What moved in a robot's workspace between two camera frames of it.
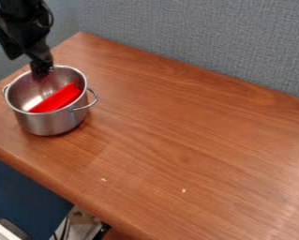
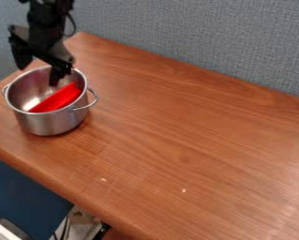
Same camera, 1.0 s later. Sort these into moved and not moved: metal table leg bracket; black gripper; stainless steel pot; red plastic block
Moved: black gripper
Not moved: stainless steel pot; red plastic block; metal table leg bracket
